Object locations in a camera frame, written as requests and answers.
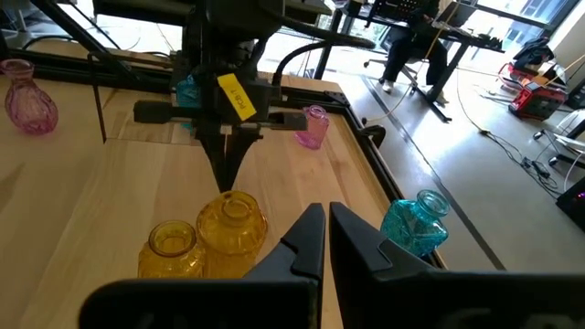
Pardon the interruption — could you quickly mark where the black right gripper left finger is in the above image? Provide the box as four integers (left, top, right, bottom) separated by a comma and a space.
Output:
78, 203, 327, 329

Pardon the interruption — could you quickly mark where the yellow label tag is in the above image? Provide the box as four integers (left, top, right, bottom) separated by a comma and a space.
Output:
216, 72, 258, 122

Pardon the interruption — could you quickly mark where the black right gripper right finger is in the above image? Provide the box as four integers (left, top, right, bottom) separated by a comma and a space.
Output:
329, 201, 585, 329

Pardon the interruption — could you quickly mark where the black bag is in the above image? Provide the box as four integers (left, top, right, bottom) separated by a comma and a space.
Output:
514, 37, 555, 69

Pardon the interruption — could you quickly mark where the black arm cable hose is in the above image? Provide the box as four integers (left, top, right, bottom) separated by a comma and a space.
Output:
255, 4, 377, 88

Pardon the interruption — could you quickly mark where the black floor power strip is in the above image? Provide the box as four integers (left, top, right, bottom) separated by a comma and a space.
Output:
520, 154, 561, 197

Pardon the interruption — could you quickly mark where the teal diamond-cut glass vase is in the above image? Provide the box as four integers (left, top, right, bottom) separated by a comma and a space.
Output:
379, 189, 452, 260

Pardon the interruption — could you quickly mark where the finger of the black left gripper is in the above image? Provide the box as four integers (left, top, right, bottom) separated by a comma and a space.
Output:
195, 129, 229, 193
226, 129, 265, 193

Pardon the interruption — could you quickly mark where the pink wavy glass vase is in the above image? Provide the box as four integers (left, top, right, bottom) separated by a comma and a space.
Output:
0, 58, 59, 136

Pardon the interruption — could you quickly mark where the black table clamp handle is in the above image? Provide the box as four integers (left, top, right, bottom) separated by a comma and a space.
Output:
359, 123, 388, 150

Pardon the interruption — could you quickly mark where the person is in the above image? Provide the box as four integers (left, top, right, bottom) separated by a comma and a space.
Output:
381, 0, 452, 105

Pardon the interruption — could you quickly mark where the small pink ribbed glass vase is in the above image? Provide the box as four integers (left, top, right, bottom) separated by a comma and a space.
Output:
294, 104, 331, 151

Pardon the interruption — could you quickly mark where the amber ribbed glass vase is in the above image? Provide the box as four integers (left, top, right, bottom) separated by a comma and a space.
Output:
196, 190, 269, 280
137, 219, 206, 280

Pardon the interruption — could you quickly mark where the teal medallion glass vase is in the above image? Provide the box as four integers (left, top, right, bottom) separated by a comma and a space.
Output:
175, 74, 203, 133

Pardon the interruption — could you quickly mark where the red tool box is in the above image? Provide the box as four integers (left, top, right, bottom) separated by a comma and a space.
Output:
507, 80, 569, 122

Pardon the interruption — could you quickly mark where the black office desk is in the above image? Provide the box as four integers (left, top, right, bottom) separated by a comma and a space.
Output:
314, 0, 506, 123

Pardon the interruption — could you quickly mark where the wooden shelf black metal frame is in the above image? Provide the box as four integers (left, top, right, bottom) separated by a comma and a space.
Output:
0, 51, 389, 329

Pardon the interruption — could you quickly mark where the black electronics box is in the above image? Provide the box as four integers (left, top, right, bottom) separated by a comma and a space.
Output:
555, 175, 585, 232

